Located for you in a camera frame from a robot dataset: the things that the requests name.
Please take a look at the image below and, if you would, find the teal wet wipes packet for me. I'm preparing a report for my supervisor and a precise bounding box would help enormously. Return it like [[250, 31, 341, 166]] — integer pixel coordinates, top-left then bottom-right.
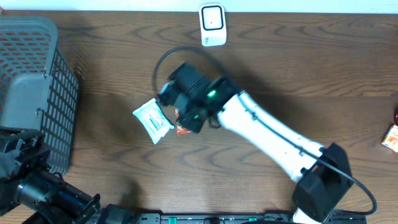
[[132, 98, 174, 144]]

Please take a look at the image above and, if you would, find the red Topps candy bar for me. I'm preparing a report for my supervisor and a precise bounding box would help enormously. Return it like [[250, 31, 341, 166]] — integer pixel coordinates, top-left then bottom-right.
[[174, 108, 191, 136]]

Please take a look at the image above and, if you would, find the orange Kleenex tissue pack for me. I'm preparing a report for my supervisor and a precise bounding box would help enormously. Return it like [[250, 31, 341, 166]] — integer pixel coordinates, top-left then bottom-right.
[[381, 124, 398, 152]]

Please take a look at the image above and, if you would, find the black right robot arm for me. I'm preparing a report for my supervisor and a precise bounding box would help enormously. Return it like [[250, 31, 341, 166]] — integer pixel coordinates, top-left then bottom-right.
[[158, 63, 352, 223]]

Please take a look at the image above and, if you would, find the grey plastic mesh basket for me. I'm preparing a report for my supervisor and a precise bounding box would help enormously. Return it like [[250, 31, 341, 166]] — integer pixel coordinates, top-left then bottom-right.
[[1, 16, 79, 174]]

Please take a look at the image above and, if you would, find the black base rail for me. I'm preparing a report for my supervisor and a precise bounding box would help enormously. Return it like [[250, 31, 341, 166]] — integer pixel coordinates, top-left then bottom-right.
[[134, 212, 368, 224]]

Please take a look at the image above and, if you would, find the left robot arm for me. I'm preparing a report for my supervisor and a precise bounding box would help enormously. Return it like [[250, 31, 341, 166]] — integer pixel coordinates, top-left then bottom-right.
[[1, 127, 136, 223]]

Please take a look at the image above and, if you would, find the green lidded white jar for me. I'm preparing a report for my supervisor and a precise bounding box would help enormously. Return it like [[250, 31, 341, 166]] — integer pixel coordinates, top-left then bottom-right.
[[394, 109, 398, 126]]

